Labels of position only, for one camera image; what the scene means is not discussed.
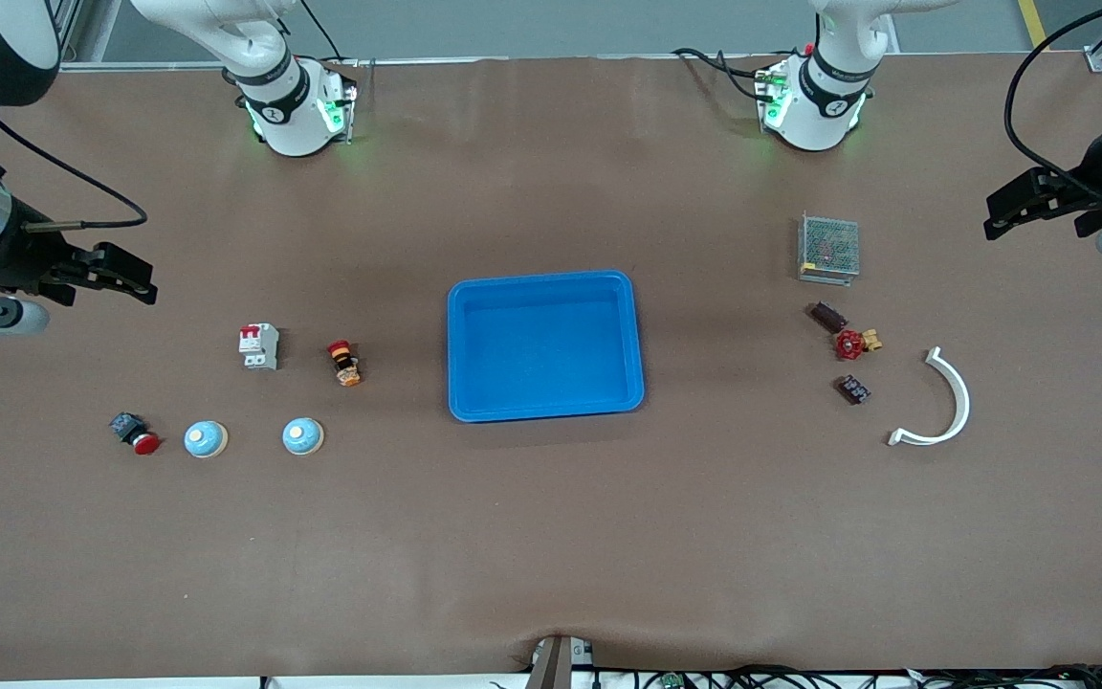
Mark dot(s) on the small dark relay block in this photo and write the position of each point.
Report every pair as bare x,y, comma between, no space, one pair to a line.
854,389

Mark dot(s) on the orange red push button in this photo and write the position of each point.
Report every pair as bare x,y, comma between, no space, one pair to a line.
345,364

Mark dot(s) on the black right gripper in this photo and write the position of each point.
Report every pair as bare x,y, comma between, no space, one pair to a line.
23,256

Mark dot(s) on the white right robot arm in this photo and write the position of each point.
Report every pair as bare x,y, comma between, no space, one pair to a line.
288,115

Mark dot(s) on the dark electrolytic capacitor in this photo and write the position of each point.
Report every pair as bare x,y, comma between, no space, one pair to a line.
828,317

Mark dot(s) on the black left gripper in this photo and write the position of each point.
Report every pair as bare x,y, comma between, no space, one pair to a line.
1084,188

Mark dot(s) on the white curved plastic bracket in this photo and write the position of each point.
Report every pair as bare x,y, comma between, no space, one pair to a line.
963,402

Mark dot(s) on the brown table mat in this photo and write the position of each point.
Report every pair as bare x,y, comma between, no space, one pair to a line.
551,536

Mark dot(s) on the brass valve red handwheel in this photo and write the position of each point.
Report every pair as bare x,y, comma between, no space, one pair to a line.
849,344

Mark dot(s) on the blue plastic tray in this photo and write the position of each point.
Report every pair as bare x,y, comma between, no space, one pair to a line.
541,354

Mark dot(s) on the red mushroom button black body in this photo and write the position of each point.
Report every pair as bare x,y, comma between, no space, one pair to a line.
135,435

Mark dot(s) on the white circuit breaker red switch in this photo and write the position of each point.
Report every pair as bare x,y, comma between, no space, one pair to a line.
259,349

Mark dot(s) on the blue desk bell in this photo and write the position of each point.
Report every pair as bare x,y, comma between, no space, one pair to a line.
301,436
204,439

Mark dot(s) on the metal mesh power supply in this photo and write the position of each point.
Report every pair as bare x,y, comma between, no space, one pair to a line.
828,249

